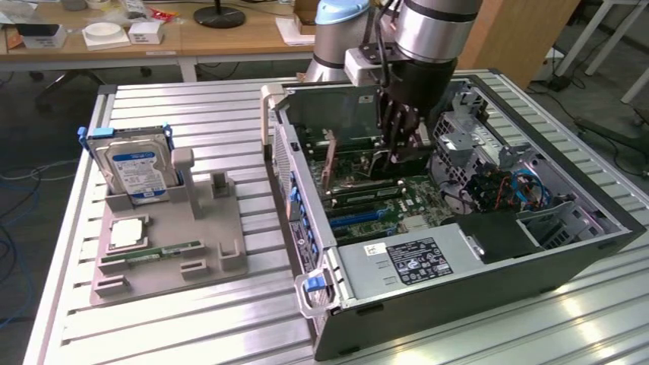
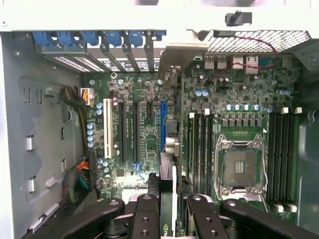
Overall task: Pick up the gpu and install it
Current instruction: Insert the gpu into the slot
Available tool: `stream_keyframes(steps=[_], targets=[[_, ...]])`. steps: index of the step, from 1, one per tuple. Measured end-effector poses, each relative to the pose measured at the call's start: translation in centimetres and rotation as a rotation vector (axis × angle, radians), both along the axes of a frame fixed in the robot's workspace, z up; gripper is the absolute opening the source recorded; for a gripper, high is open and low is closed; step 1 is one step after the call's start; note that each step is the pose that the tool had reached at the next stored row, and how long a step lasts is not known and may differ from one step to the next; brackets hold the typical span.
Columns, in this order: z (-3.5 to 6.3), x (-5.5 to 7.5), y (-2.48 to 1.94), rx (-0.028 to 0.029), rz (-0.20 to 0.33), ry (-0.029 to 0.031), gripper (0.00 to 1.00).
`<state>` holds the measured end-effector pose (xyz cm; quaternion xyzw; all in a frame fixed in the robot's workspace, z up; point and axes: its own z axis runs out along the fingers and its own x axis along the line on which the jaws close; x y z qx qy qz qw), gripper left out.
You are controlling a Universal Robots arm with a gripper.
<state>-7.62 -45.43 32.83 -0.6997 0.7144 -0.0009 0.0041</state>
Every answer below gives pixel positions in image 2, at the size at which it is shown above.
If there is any blue expansion slot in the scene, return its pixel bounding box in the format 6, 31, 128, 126
160, 99, 168, 153

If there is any long black expansion slot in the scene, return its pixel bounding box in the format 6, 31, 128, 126
118, 101, 126, 163
132, 101, 140, 163

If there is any multicolour power wire bundle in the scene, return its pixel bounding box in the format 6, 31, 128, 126
62, 155, 102, 204

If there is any CPU socket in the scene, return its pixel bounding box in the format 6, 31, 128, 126
214, 133, 269, 201

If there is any labelled RAM stick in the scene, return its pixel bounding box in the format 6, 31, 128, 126
187, 112, 195, 186

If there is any black PC case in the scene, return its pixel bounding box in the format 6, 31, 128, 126
0, 0, 319, 239

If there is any blue slot clip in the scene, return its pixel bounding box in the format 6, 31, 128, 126
127, 30, 146, 48
32, 30, 54, 48
56, 30, 76, 47
104, 30, 125, 48
81, 30, 102, 47

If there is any black case latch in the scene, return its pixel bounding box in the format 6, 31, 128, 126
224, 9, 253, 27

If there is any thin blue jumper wire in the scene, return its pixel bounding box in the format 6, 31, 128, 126
133, 161, 146, 183

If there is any black RAM slot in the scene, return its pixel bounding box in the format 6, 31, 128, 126
269, 112, 276, 210
208, 113, 215, 197
194, 113, 201, 197
201, 109, 207, 197
290, 108, 300, 212
276, 108, 284, 212
283, 112, 291, 212

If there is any green motherboard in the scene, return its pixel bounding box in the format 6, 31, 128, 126
83, 53, 302, 220

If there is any thin red fan wire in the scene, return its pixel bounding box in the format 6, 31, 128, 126
213, 34, 285, 77

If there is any yellow black power wire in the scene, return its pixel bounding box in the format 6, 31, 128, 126
59, 86, 95, 156

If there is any white expansion slot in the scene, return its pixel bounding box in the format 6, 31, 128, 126
103, 98, 113, 160

